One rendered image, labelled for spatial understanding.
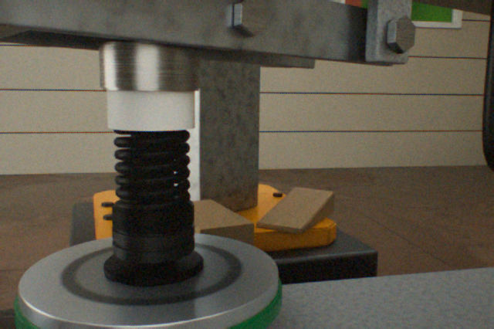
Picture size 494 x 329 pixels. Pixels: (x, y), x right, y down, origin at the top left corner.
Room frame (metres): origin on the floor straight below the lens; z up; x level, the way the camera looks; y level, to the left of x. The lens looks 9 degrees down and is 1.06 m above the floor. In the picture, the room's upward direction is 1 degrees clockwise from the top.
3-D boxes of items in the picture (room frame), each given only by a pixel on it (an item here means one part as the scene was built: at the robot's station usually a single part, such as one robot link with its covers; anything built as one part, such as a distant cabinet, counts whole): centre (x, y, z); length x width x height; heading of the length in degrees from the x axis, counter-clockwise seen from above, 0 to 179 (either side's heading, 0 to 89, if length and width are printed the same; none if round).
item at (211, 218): (0.90, 0.08, 0.81); 0.20 x 0.10 x 0.05; 26
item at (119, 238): (0.41, 0.08, 0.94); 0.07 x 0.07 x 0.01
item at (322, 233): (1.16, 0.11, 0.76); 0.49 x 0.49 x 0.05; 18
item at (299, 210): (1.05, -0.10, 0.80); 0.20 x 0.10 x 0.05; 152
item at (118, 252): (0.41, 0.08, 0.93); 0.07 x 0.07 x 0.01
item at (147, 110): (0.41, 0.08, 1.05); 0.07 x 0.07 x 0.04
